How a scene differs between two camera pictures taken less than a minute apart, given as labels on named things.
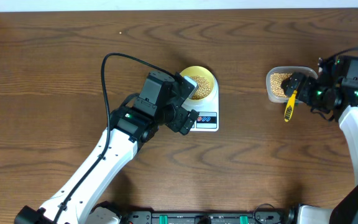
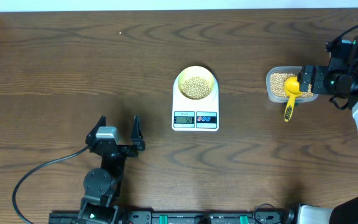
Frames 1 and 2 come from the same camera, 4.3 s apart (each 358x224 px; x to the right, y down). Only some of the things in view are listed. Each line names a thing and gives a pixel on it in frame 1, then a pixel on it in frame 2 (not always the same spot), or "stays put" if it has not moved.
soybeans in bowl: (204, 88) stays put
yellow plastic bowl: (200, 71) stays put
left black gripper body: (176, 124) -> (127, 151)
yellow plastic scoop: (290, 106) stays put
